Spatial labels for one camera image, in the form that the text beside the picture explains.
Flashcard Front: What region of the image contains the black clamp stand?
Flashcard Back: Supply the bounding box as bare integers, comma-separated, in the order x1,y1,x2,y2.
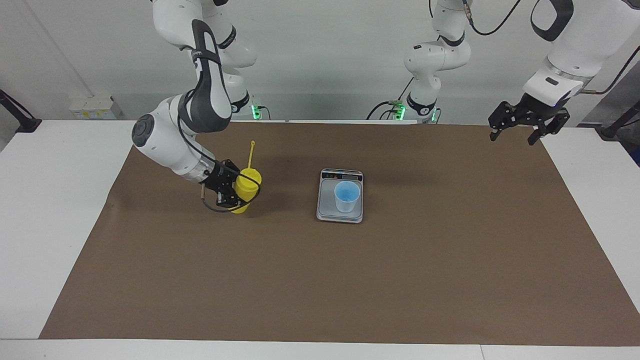
0,89,42,134
595,100,640,140

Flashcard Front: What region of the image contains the yellow squeeze bottle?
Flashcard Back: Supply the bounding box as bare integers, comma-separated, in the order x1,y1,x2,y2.
230,140,263,215

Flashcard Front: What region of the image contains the white power strip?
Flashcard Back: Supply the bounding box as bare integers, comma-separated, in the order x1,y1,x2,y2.
68,94,117,121

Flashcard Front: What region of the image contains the silver digital kitchen scale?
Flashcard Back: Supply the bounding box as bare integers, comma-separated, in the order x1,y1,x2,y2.
315,168,364,224

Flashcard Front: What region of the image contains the light blue plastic cup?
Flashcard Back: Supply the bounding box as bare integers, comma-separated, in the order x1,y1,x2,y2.
333,181,362,214

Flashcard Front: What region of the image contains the brown table mat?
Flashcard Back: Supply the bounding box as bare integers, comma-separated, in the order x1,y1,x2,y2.
39,120,640,347

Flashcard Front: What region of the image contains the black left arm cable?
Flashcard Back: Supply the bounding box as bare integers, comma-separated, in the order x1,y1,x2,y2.
462,0,640,97

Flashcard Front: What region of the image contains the dark grey panel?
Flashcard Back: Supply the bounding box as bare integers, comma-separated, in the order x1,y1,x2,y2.
577,45,640,167

